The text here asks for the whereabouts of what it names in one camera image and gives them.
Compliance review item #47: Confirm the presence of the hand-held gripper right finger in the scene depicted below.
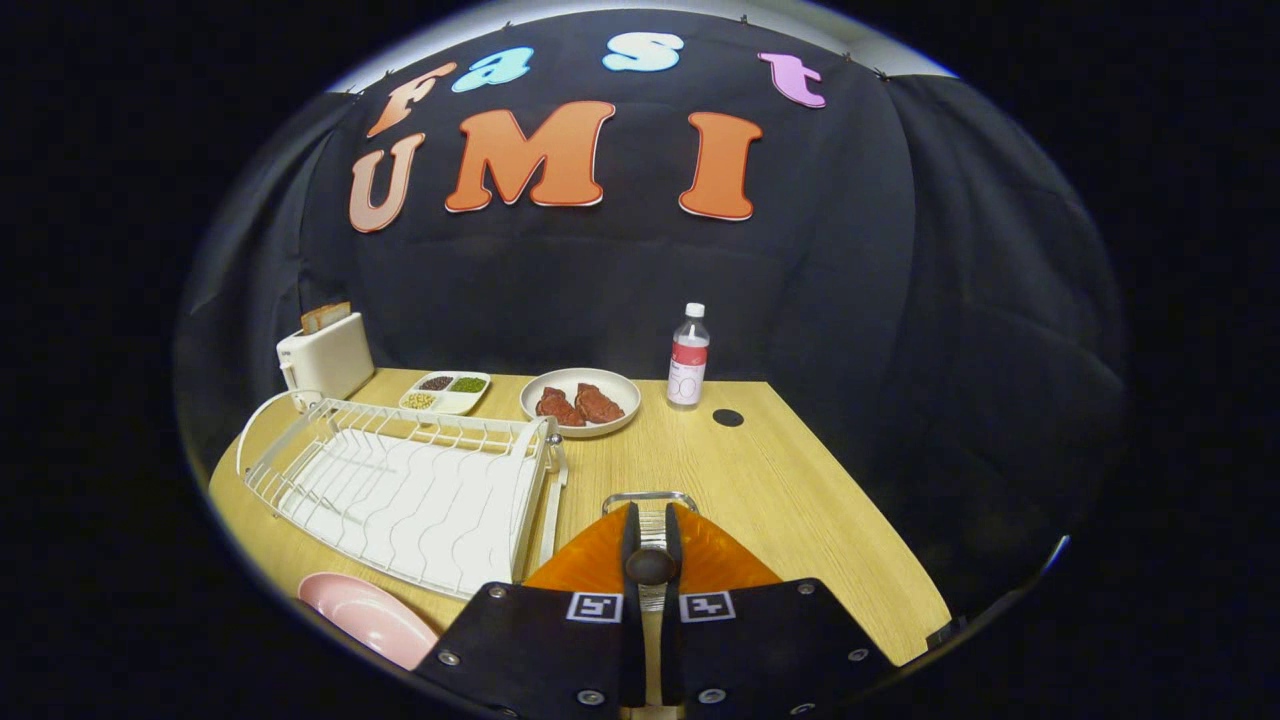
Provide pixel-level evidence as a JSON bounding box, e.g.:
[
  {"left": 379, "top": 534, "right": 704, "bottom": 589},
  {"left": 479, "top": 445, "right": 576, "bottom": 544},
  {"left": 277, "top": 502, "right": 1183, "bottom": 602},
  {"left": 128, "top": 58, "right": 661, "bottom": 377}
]
[{"left": 658, "top": 502, "right": 898, "bottom": 720}]

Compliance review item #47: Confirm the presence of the red meat piece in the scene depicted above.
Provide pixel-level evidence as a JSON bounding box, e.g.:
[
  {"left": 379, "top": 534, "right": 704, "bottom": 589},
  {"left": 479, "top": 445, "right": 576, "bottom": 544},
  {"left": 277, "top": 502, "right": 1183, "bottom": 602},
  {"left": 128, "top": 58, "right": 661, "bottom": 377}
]
[
  {"left": 574, "top": 382, "right": 626, "bottom": 424},
  {"left": 535, "top": 386, "right": 587, "bottom": 428}
]

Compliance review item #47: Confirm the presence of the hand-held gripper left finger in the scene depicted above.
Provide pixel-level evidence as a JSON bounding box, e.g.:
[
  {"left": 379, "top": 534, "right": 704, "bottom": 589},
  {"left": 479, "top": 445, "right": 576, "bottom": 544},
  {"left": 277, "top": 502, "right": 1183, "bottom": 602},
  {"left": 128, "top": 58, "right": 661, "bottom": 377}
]
[{"left": 413, "top": 502, "right": 649, "bottom": 720}]

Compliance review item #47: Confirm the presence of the white divided dish with beans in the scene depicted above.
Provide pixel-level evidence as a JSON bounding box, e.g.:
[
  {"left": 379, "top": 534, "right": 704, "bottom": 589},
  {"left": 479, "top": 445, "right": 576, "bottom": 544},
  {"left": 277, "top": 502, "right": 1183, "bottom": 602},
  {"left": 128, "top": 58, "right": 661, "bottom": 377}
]
[{"left": 398, "top": 370, "right": 492, "bottom": 416}]

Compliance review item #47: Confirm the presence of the white toaster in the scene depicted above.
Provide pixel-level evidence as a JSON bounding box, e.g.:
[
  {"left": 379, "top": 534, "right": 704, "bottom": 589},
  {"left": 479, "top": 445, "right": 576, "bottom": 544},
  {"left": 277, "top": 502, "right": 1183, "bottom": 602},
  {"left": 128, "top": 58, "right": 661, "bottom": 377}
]
[{"left": 276, "top": 312, "right": 376, "bottom": 403}]

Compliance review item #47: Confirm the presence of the black backdrop cloth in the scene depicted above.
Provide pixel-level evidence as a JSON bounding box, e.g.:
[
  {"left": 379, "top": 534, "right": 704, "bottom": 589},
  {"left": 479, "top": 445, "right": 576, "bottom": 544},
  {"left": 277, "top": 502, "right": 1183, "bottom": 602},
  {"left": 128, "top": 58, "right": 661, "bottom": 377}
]
[{"left": 175, "top": 10, "right": 1131, "bottom": 621}]

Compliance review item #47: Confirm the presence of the metal wire basket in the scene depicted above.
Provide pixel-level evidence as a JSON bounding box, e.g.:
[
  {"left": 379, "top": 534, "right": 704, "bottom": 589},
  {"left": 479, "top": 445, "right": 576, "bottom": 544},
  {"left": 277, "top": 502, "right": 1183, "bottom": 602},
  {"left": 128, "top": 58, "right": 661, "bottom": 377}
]
[{"left": 601, "top": 490, "right": 700, "bottom": 549}]

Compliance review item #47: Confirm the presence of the metal spoon with dark handle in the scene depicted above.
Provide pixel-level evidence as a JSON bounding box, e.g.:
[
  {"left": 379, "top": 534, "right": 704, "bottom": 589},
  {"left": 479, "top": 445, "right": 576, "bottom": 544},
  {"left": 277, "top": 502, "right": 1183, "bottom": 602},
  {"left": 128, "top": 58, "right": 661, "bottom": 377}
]
[{"left": 624, "top": 543, "right": 680, "bottom": 613}]

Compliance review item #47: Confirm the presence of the pink plate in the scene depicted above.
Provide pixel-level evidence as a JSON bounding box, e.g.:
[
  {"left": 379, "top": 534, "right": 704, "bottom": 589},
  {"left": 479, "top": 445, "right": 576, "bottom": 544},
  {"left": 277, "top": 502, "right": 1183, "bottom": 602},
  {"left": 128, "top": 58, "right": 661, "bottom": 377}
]
[{"left": 298, "top": 571, "right": 441, "bottom": 671}]

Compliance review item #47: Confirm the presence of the beige plate with meat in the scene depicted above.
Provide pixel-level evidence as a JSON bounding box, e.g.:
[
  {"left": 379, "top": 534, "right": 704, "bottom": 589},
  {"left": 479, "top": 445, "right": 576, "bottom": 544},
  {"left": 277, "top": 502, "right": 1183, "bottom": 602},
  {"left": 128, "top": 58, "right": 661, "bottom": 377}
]
[{"left": 519, "top": 367, "right": 642, "bottom": 439}]

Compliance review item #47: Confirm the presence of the white wire dish rack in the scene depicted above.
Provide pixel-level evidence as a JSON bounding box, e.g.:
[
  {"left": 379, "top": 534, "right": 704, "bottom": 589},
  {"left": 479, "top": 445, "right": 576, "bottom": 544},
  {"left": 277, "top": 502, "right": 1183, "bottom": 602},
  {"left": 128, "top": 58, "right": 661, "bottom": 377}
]
[{"left": 236, "top": 390, "right": 569, "bottom": 601}]

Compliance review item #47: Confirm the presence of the clear plastic bottle red label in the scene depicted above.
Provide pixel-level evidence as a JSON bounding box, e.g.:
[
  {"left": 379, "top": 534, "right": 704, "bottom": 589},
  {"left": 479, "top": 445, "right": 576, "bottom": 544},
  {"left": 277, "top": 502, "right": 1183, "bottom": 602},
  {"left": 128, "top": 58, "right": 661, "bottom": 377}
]
[{"left": 666, "top": 302, "right": 711, "bottom": 411}]

